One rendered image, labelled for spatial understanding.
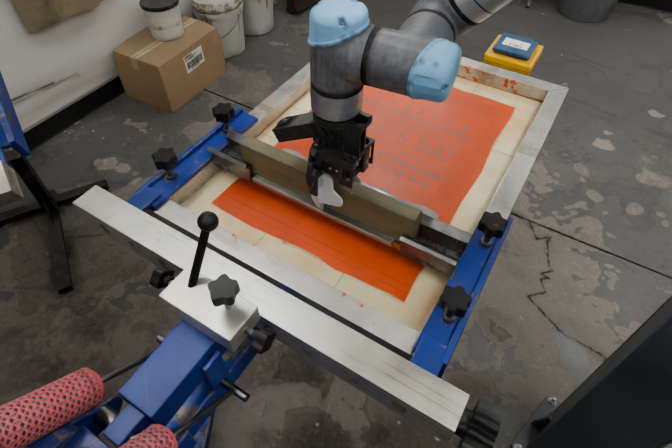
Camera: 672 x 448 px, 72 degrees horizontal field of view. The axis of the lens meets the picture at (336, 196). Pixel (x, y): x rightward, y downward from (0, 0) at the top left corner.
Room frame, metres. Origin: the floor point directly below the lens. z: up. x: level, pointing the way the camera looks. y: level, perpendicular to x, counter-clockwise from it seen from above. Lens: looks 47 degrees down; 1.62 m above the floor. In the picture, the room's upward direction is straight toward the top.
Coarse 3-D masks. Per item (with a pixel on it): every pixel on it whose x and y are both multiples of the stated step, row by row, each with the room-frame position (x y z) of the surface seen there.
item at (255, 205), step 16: (400, 96) 0.94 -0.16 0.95; (288, 144) 0.77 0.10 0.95; (304, 144) 0.77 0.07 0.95; (224, 192) 0.62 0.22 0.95; (240, 192) 0.62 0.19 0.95; (256, 192) 0.62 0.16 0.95; (272, 192) 0.62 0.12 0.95; (224, 208) 0.58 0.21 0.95; (240, 208) 0.58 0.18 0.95; (256, 208) 0.58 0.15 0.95; (272, 208) 0.58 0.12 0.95; (288, 208) 0.58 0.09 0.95; (304, 208) 0.58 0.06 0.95; (256, 224) 0.54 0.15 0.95; (272, 224) 0.54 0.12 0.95; (288, 224) 0.54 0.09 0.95; (304, 224) 0.54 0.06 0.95; (288, 240) 0.51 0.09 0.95; (304, 240) 0.51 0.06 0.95
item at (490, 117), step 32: (480, 96) 0.94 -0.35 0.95; (480, 128) 0.82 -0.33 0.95; (480, 160) 0.72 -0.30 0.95; (416, 192) 0.62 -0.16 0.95; (448, 192) 0.62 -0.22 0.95; (320, 224) 0.54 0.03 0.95; (320, 256) 0.47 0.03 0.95; (352, 256) 0.47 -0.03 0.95; (384, 256) 0.47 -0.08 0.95; (384, 288) 0.41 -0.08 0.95
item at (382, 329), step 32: (480, 64) 1.03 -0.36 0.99; (288, 96) 0.90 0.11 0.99; (544, 96) 0.92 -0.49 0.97; (256, 128) 0.80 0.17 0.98; (544, 128) 0.78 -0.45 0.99; (512, 160) 0.68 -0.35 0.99; (192, 192) 0.62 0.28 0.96; (512, 192) 0.59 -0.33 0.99; (192, 224) 0.52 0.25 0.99; (224, 256) 0.46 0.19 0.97; (256, 256) 0.45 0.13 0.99; (288, 288) 0.39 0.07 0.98; (320, 288) 0.39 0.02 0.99; (352, 320) 0.33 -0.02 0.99; (384, 320) 0.33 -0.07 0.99
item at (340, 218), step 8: (256, 176) 0.63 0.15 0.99; (264, 184) 0.61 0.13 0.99; (272, 184) 0.61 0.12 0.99; (280, 192) 0.59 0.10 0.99; (288, 192) 0.59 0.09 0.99; (296, 200) 0.57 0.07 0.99; (304, 200) 0.57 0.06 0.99; (312, 200) 0.57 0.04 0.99; (312, 208) 0.55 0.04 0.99; (328, 208) 0.55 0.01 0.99; (328, 216) 0.53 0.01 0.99; (336, 216) 0.53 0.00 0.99; (344, 216) 0.53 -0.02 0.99; (344, 224) 0.52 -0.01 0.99; (352, 224) 0.51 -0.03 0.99; (360, 224) 0.51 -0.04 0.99; (360, 232) 0.50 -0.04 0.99; (368, 232) 0.49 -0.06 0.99; (376, 232) 0.49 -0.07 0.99; (376, 240) 0.48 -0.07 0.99; (384, 240) 0.48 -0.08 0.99; (392, 240) 0.48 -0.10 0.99
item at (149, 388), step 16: (176, 336) 0.28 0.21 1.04; (192, 336) 0.28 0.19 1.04; (208, 336) 0.28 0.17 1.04; (160, 352) 0.26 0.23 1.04; (176, 352) 0.26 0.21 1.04; (192, 352) 0.26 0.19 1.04; (208, 352) 0.26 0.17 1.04; (224, 352) 0.28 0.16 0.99; (144, 368) 0.24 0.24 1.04; (160, 368) 0.24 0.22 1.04; (176, 368) 0.24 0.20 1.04; (192, 368) 0.24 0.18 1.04; (128, 384) 0.22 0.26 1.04; (144, 384) 0.22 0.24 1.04; (160, 384) 0.22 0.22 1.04; (176, 384) 0.22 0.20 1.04; (192, 384) 0.23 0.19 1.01; (128, 400) 0.20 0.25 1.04; (144, 400) 0.20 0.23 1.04; (160, 400) 0.20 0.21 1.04; (176, 400) 0.21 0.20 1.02; (160, 416) 0.19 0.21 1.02
